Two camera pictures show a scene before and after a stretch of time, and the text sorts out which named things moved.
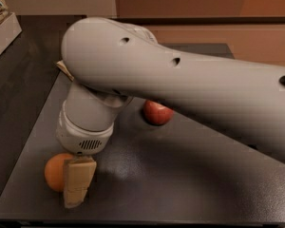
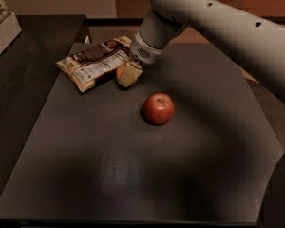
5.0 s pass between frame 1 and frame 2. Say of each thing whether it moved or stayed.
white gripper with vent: moved
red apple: stayed
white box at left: stayed
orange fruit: moved
